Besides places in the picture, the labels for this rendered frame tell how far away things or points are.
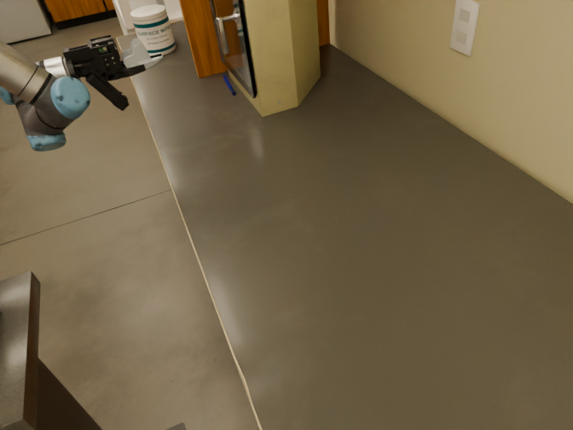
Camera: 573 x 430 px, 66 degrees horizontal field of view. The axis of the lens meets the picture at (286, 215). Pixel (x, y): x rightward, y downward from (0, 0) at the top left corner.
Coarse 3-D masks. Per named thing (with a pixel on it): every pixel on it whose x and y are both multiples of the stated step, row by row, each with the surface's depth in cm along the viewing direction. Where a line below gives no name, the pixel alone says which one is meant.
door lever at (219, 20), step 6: (234, 12) 108; (216, 18) 108; (222, 18) 108; (228, 18) 109; (234, 18) 109; (222, 24) 109; (222, 30) 110; (222, 36) 110; (222, 42) 111; (222, 48) 113; (228, 48) 113
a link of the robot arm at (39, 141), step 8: (16, 104) 98; (24, 104) 97; (24, 112) 97; (32, 112) 94; (24, 120) 97; (32, 120) 95; (40, 120) 93; (24, 128) 98; (32, 128) 96; (40, 128) 95; (48, 128) 95; (64, 128) 97; (32, 136) 97; (40, 136) 97; (48, 136) 98; (56, 136) 99; (64, 136) 101; (32, 144) 98; (40, 144) 98; (48, 144) 98; (56, 144) 100; (64, 144) 102
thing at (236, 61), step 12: (216, 0) 123; (228, 0) 112; (240, 0) 104; (216, 12) 128; (228, 12) 115; (240, 12) 105; (228, 24) 120; (240, 24) 108; (228, 36) 124; (240, 36) 111; (240, 48) 115; (228, 60) 134; (240, 60) 119; (240, 72) 124; (252, 84) 117; (252, 96) 120
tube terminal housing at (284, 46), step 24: (264, 0) 105; (288, 0) 107; (312, 0) 121; (264, 24) 108; (288, 24) 111; (312, 24) 125; (264, 48) 112; (288, 48) 114; (312, 48) 128; (264, 72) 116; (288, 72) 118; (312, 72) 131; (264, 96) 120; (288, 96) 123
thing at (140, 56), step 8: (136, 48) 103; (144, 48) 103; (128, 56) 103; (136, 56) 104; (144, 56) 104; (160, 56) 107; (128, 64) 104; (136, 64) 105; (144, 64) 105; (152, 64) 106
